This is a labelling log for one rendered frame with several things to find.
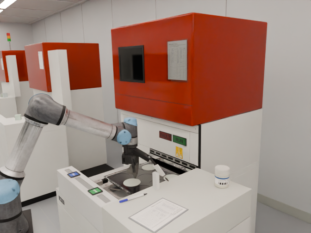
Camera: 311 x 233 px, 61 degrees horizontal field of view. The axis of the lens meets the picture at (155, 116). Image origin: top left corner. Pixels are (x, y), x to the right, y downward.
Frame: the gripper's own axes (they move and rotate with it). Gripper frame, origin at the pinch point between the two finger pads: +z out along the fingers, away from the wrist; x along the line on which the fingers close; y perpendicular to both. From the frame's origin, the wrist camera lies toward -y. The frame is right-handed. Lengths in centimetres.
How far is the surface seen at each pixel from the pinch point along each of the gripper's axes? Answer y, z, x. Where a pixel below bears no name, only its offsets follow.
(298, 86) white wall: -117, -40, -132
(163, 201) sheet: -24.0, -5.5, 34.5
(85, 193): 14.8, -4.7, 33.2
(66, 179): 33.5, -4.1, 20.1
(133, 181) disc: -0.2, 1.2, 5.3
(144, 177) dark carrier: -4.5, 1.4, -2.1
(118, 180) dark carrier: 9.5, 1.4, 4.4
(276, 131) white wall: -103, 7, -141
